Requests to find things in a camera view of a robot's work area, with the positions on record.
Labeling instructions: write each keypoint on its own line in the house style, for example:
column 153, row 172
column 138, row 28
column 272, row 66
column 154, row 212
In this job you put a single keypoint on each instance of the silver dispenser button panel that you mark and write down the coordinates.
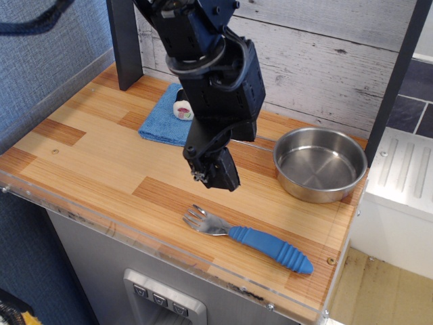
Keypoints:
column 153, row 302

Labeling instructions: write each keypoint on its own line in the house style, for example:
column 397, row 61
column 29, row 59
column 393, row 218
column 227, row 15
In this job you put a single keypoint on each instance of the dark grey post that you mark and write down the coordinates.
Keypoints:
column 412, row 35
column 123, row 27

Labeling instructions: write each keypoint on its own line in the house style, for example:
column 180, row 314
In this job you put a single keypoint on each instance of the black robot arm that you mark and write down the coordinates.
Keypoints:
column 189, row 30

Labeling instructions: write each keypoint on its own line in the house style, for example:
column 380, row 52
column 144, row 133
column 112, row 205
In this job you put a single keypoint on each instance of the stainless steel pan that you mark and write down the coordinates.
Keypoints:
column 312, row 164

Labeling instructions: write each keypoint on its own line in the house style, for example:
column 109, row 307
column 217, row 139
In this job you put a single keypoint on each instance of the dark grey left post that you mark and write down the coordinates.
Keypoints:
column 123, row 27

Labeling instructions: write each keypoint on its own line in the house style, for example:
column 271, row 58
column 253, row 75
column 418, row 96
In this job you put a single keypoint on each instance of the toy sushi roll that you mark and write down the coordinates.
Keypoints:
column 181, row 107

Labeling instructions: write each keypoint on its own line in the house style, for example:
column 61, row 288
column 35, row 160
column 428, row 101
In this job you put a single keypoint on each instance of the blue handled metal fork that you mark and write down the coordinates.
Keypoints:
column 281, row 251

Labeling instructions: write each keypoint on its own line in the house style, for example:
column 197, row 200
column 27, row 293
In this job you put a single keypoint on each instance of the blue folded cloth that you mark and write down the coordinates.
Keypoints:
column 162, row 125

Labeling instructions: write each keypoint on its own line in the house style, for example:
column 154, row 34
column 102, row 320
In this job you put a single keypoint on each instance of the dark grey right post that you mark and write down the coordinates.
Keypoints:
column 412, row 35

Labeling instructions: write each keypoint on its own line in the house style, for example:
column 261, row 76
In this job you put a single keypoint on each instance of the yellow black object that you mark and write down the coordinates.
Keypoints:
column 11, row 315

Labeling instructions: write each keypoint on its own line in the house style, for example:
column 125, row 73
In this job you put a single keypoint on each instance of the white ribbed cabinet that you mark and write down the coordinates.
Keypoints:
column 394, row 221

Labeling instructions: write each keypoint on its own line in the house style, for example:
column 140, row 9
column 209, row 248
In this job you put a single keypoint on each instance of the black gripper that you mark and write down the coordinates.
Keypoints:
column 226, row 92

